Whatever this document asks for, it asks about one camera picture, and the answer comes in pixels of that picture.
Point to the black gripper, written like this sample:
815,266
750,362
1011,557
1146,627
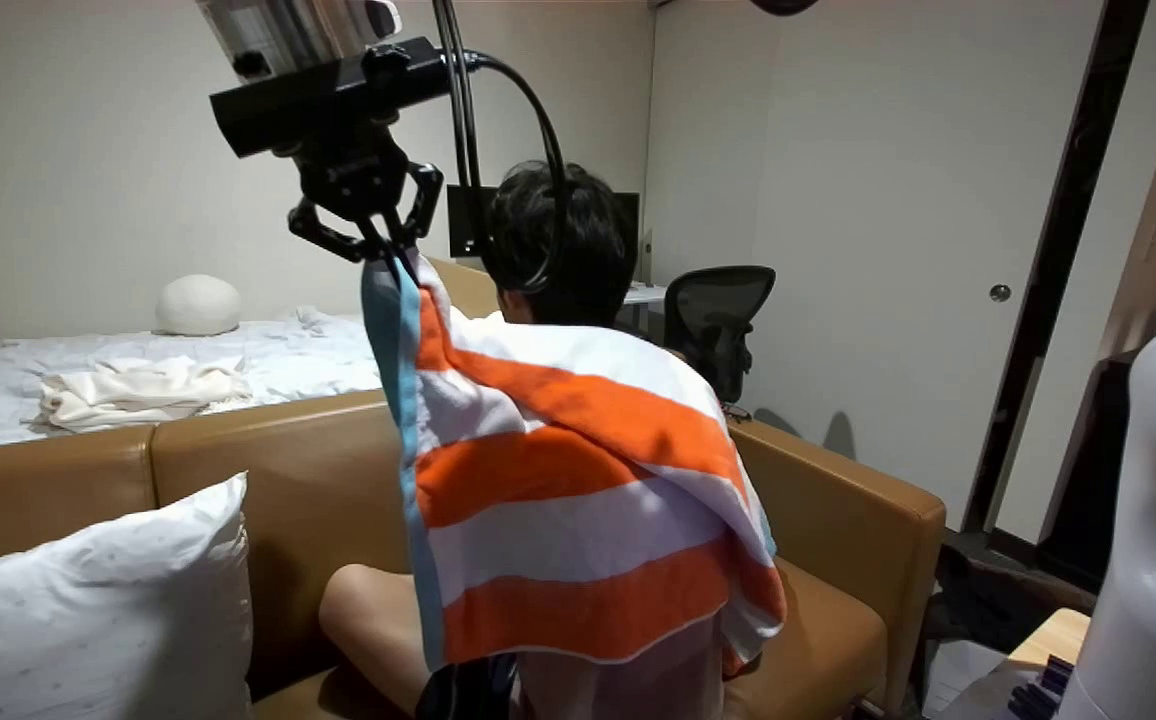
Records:
359,160

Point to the orange white striped towel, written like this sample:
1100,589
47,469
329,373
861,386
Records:
579,505

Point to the man in pink shirt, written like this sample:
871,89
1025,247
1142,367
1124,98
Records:
556,247

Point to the black computer monitor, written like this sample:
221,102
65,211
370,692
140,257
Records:
465,223

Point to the bed with white sheets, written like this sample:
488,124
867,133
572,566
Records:
268,354

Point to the white round lamp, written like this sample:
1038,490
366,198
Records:
197,305

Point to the white desk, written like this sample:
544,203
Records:
651,292

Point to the crumpled white cloth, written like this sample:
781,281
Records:
137,394

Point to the black office chair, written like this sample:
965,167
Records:
717,314

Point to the large white pillow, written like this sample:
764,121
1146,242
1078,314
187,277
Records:
99,615

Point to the round door knob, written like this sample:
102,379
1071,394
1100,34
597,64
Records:
1002,289

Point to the black slanted pole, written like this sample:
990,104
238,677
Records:
1050,266

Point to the light wooden table corner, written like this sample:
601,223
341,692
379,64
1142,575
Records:
1054,637

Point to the dark purple item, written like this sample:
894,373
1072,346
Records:
1040,692

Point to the wooden bed frame panel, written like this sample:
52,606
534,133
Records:
471,284

